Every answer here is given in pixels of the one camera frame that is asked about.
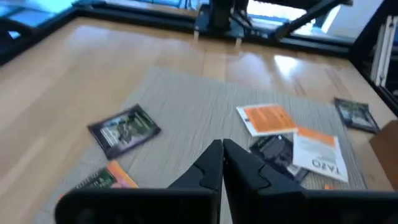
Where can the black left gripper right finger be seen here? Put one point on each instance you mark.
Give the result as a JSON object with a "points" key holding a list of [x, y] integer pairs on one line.
{"points": [[264, 205]]}

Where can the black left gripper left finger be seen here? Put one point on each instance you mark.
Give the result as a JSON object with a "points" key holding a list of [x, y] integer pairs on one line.
{"points": [[186, 205]]}

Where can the purple blackcurrant tea packet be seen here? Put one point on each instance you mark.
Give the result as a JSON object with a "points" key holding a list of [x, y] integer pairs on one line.
{"points": [[356, 115], [124, 130], [273, 152]]}

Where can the orange peach tea packet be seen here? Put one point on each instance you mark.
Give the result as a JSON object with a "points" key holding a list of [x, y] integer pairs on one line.
{"points": [[118, 178], [330, 186]]}

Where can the white orange Tazo tea packet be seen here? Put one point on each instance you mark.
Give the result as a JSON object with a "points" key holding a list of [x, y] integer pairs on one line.
{"points": [[320, 152], [267, 119]]}

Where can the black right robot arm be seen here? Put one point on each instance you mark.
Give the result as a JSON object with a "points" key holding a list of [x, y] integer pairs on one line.
{"points": [[221, 12]]}

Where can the grey woven placemat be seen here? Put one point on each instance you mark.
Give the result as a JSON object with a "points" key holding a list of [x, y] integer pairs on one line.
{"points": [[192, 102]]}

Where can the wooden three-compartment organizer box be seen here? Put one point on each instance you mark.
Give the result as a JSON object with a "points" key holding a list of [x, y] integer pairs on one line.
{"points": [[387, 152]]}

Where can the silver gantry bracket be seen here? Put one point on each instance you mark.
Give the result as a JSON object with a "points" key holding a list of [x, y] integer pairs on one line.
{"points": [[384, 53]]}

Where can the black aluminium table frame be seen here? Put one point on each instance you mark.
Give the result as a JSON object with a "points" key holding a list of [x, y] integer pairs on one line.
{"points": [[140, 16]]}

